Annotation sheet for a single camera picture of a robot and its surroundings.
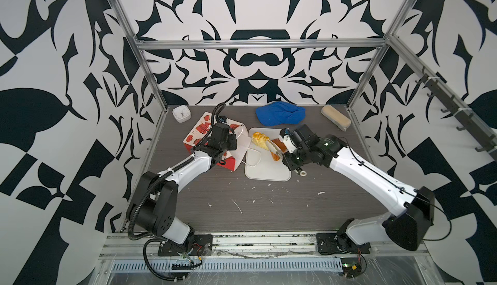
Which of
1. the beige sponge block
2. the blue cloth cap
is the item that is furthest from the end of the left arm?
the beige sponge block

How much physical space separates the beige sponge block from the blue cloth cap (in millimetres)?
119

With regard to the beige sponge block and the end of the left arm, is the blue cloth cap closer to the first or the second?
the beige sponge block

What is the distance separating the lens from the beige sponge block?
1115 mm

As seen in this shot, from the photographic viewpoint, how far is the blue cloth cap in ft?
3.70
